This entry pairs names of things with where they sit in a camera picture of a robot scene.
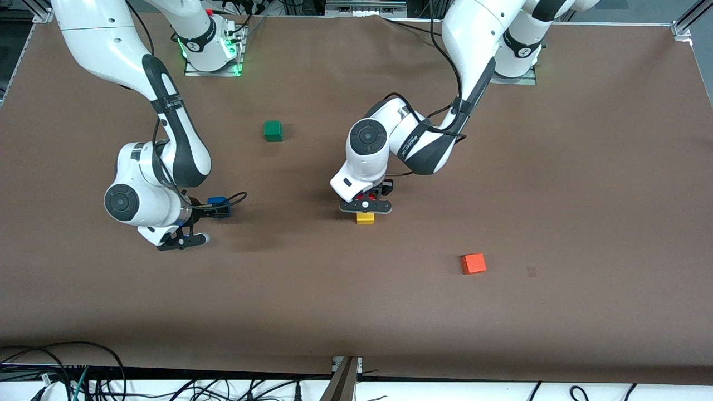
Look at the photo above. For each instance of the blue wooden block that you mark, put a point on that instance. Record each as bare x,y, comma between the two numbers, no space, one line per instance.
216,201

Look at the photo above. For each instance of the orange wooden block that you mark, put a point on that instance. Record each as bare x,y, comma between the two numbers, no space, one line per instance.
473,263

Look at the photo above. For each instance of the yellow wooden block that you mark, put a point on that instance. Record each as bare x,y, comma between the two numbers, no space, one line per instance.
365,218

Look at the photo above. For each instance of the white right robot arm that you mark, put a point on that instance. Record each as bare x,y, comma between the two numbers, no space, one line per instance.
100,33

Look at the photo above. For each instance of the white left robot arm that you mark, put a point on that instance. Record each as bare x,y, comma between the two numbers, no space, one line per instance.
473,33

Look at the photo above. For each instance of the aluminium frame post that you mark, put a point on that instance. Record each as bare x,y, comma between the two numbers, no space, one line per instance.
341,381

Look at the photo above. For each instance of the green wooden block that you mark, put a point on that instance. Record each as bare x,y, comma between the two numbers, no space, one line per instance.
273,131

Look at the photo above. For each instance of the red wooden block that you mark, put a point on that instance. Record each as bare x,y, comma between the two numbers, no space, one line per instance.
366,196

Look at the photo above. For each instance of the aluminium corner frame profile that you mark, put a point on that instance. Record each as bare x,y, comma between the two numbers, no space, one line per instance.
42,11
688,19

